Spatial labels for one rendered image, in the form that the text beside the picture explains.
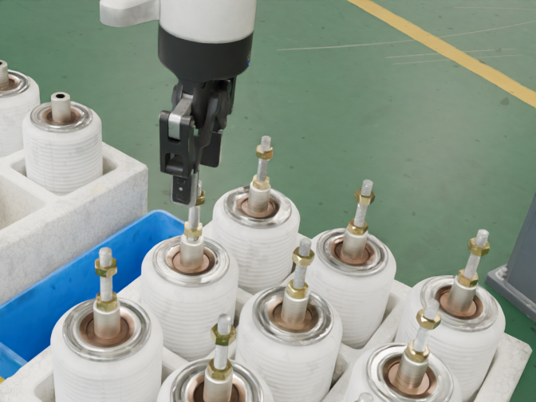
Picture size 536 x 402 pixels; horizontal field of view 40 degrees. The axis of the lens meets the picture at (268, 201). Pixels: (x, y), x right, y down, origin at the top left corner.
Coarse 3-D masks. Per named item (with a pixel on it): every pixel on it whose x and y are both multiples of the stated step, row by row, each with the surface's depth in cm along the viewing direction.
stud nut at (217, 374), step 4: (212, 360) 58; (228, 360) 58; (208, 364) 58; (212, 364) 58; (228, 364) 58; (208, 368) 58; (212, 368) 57; (216, 368) 57; (224, 368) 57; (228, 368) 57; (212, 372) 57; (216, 372) 57; (220, 372) 57; (224, 372) 57; (228, 372) 57; (212, 376) 57; (216, 376) 57; (220, 376) 57; (224, 376) 57
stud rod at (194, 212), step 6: (198, 180) 67; (198, 186) 67; (198, 192) 68; (192, 210) 69; (198, 210) 69; (192, 216) 69; (198, 216) 69; (192, 222) 69; (198, 222) 70; (192, 228) 70; (192, 240) 71
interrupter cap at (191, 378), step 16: (192, 368) 62; (240, 368) 62; (176, 384) 60; (192, 384) 60; (240, 384) 61; (256, 384) 61; (176, 400) 59; (192, 400) 59; (240, 400) 60; (256, 400) 60
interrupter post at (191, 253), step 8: (184, 240) 71; (200, 240) 71; (184, 248) 71; (192, 248) 70; (200, 248) 71; (184, 256) 71; (192, 256) 71; (200, 256) 72; (184, 264) 72; (192, 264) 72; (200, 264) 72
